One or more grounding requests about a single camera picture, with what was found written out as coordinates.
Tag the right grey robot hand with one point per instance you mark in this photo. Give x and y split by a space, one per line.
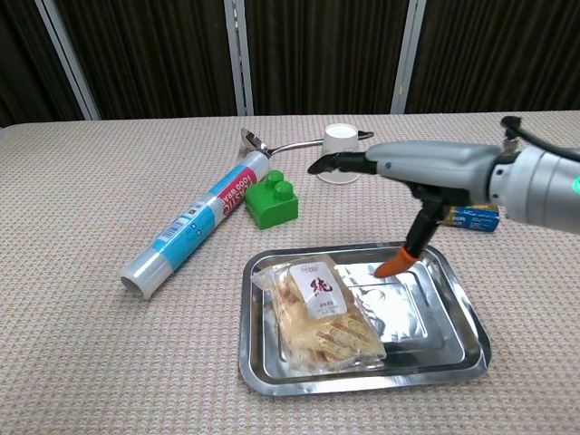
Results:
430 167

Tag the clear snack bag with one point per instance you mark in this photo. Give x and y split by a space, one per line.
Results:
319 312

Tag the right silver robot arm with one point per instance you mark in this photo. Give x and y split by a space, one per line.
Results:
539 190

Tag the stainless steel tray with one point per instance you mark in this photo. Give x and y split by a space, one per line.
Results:
426 317

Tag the orange and blue carton box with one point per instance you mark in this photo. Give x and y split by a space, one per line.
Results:
473 219

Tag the floral paper cup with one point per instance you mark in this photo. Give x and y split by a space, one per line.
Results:
337 145

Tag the stainless steel ladle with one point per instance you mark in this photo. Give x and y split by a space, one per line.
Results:
290 146

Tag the green toy building block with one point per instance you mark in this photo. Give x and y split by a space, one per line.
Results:
271 201

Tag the dark pleated curtain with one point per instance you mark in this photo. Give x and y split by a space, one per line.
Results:
317 50

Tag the plastic food wrap roll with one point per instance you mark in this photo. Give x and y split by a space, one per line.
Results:
195 222

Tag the grey metal frame post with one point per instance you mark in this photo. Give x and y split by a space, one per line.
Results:
239 54
406 54
68 59

